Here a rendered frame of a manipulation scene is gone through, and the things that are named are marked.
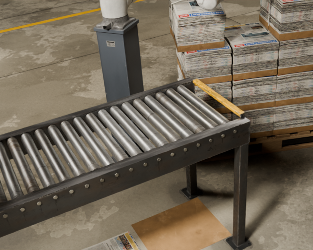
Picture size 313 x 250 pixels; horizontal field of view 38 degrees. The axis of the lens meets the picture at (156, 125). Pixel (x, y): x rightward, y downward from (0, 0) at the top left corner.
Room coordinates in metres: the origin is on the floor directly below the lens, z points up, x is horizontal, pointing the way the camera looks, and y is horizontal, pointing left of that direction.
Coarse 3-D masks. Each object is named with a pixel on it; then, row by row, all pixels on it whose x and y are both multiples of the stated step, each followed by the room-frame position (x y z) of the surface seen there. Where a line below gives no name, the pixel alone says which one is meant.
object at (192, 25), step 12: (180, 12) 2.56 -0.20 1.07; (192, 12) 2.55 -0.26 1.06; (204, 12) 2.55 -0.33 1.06; (216, 12) 2.54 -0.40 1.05; (180, 24) 2.51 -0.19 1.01; (192, 24) 2.51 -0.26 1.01; (204, 24) 2.53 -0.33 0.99; (216, 24) 2.53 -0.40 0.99; (180, 36) 2.53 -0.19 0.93; (192, 36) 2.53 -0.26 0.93; (204, 36) 2.54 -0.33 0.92; (216, 36) 2.54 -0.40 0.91
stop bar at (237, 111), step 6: (198, 84) 2.13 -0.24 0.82; (204, 84) 2.11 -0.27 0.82; (204, 90) 2.07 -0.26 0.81; (210, 90) 2.04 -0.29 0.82; (216, 96) 1.98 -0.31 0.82; (222, 102) 1.92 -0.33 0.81; (228, 102) 1.91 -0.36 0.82; (228, 108) 1.88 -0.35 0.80; (234, 108) 1.85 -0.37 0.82; (240, 114) 1.79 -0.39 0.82
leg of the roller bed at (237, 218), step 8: (248, 144) 1.75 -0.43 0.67; (240, 152) 1.73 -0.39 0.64; (240, 160) 1.74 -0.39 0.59; (240, 168) 1.74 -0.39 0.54; (240, 176) 1.74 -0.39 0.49; (240, 184) 1.74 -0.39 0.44; (240, 192) 1.74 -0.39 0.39; (240, 200) 1.74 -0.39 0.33; (240, 208) 1.74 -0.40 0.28; (240, 216) 1.74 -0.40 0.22; (240, 224) 1.74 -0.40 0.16; (240, 232) 1.74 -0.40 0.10; (240, 240) 1.74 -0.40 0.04
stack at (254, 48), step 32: (224, 32) 2.80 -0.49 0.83; (256, 32) 2.75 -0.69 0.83; (192, 64) 2.52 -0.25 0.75; (224, 64) 2.53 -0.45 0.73; (256, 64) 2.55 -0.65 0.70; (288, 64) 2.57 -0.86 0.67; (224, 96) 2.53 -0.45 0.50; (256, 96) 2.56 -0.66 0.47; (288, 96) 2.57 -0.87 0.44; (256, 128) 2.55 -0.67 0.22
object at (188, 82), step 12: (168, 84) 2.19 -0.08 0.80; (180, 84) 2.18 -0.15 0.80; (192, 84) 2.21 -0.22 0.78; (132, 96) 2.09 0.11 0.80; (144, 96) 2.09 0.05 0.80; (96, 108) 2.00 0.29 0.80; (108, 108) 2.00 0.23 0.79; (120, 108) 2.03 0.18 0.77; (60, 120) 1.91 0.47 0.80; (72, 120) 1.92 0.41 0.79; (84, 120) 1.95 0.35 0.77; (12, 132) 1.84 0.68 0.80; (24, 132) 1.83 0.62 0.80; (36, 144) 1.84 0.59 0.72
